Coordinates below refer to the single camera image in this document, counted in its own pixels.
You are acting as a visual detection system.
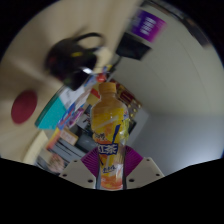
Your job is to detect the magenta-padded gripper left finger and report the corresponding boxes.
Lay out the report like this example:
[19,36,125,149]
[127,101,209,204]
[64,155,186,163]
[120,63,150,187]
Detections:
[59,147,100,190]

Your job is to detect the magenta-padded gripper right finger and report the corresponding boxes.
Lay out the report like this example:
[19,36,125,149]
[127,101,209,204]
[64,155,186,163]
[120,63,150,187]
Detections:
[123,145,166,190]

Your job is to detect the yellow-labelled orange drink bottle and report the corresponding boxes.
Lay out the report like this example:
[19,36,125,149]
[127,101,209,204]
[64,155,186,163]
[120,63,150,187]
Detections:
[90,81,131,191]

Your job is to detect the tan paper envelope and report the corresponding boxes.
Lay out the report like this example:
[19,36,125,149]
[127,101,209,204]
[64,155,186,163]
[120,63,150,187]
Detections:
[21,129,49,166]

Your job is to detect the teal book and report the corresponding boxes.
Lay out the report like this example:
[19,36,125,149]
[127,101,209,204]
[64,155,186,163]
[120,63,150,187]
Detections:
[34,94,68,131]

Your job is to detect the flat round red coaster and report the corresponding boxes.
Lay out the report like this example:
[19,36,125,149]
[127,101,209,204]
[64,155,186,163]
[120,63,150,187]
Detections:
[10,89,39,125]

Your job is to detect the black dotted mug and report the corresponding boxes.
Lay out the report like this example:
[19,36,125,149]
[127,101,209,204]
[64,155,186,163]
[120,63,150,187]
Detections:
[44,32,104,92]

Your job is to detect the purple sign board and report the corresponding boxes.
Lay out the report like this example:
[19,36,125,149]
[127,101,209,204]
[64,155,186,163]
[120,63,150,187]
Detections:
[130,9,167,43]

